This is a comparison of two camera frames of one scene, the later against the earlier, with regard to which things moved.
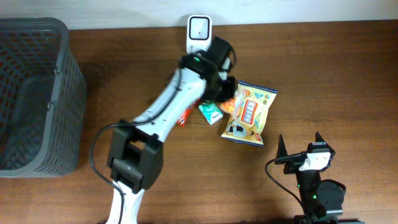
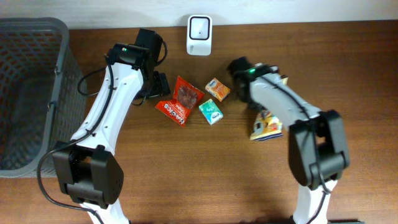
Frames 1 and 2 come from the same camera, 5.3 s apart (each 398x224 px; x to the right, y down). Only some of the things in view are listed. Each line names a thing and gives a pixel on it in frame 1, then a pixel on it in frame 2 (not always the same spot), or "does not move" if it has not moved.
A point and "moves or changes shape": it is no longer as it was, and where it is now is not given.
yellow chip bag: (254, 102) -> (267, 126)
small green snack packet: (211, 112) does not move
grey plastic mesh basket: (43, 94) does not move
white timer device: (199, 33) does not move
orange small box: (229, 106) moves or changes shape
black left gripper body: (216, 84) -> (154, 85)
